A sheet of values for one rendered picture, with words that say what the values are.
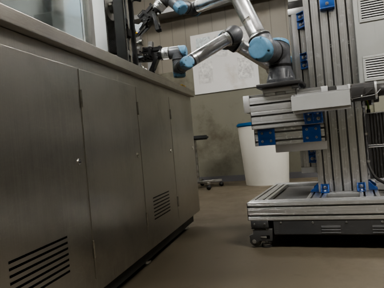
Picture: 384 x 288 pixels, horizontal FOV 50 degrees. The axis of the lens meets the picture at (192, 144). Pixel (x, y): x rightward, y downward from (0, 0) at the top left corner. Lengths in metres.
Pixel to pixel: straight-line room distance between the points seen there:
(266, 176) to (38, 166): 3.89
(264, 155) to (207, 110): 1.32
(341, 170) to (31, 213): 1.68
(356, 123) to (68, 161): 1.56
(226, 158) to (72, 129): 4.47
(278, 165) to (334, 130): 2.57
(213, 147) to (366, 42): 3.70
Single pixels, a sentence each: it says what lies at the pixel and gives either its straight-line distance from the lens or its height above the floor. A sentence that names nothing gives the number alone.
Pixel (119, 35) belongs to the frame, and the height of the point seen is 1.12.
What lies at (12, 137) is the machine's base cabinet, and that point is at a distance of 1.06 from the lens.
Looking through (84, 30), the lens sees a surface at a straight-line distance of 1.58.
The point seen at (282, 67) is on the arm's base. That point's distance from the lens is 2.19.
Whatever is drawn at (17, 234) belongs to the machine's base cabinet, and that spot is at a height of 0.37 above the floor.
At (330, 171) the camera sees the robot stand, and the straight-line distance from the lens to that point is 2.33.
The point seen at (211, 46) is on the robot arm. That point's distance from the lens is 2.48.
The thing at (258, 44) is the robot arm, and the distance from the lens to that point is 2.08.
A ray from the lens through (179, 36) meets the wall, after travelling 6.03.
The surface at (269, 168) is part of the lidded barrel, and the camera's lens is 4.80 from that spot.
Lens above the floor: 0.54
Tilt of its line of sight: level
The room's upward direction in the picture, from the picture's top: 5 degrees counter-clockwise
